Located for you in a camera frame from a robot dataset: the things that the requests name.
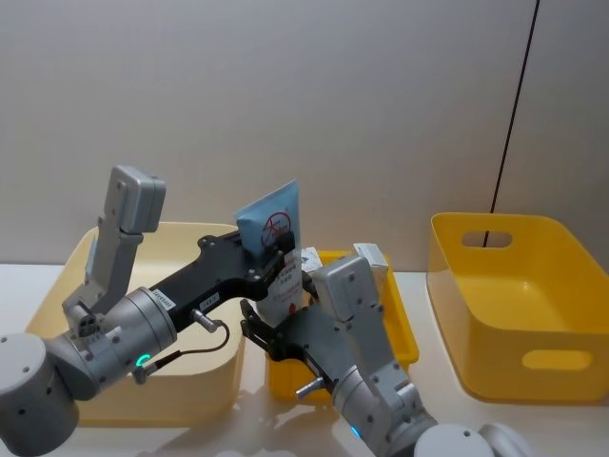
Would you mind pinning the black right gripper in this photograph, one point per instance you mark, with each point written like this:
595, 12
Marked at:
309, 338

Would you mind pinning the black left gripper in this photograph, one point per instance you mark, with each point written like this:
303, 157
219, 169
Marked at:
214, 276

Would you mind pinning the blue white cleanser tube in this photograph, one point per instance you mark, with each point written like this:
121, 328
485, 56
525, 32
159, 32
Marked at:
261, 216

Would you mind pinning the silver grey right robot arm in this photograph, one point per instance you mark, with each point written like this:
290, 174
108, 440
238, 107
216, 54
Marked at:
371, 395

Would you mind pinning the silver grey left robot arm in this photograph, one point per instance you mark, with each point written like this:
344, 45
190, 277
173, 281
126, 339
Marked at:
119, 328

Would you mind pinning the white patterned small carton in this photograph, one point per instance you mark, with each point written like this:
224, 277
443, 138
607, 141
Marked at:
371, 251
309, 259

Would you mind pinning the cream plastic bin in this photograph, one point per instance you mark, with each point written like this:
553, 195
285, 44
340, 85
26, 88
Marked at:
190, 381

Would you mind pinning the small yellow plastic bin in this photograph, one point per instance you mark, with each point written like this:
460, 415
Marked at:
399, 333

